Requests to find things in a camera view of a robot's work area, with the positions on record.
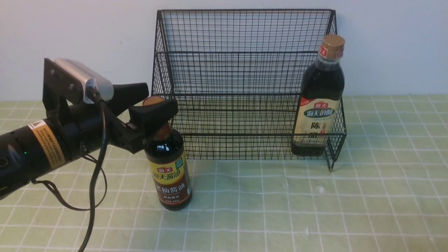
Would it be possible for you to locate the black camera cable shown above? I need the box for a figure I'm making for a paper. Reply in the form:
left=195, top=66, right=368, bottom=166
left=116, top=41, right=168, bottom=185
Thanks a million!
left=31, top=89, right=109, bottom=252

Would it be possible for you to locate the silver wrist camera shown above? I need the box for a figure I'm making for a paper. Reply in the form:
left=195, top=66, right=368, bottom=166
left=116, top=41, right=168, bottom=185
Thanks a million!
left=55, top=58, right=114, bottom=104

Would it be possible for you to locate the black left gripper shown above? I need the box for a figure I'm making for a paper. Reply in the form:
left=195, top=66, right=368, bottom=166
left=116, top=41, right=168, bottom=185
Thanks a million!
left=43, top=58, right=178, bottom=162

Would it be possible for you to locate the black wire mesh shelf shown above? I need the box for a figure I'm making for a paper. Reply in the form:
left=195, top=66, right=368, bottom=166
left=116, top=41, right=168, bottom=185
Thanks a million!
left=151, top=9, right=346, bottom=171

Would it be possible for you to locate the dark soy sauce bottle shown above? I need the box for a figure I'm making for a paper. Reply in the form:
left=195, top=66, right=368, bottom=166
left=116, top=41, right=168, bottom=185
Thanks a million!
left=142, top=96, right=193, bottom=211

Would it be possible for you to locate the green checkered tablecloth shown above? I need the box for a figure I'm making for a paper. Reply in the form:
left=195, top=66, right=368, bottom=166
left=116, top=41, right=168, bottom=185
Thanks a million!
left=0, top=95, right=448, bottom=252

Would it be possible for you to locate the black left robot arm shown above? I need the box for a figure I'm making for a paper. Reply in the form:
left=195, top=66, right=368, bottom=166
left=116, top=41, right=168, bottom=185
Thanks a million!
left=1, top=58, right=149, bottom=199

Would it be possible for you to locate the dark vinegar bottle beige label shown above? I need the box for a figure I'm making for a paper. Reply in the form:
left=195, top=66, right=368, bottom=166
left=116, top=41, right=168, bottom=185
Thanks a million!
left=290, top=34, right=345, bottom=156

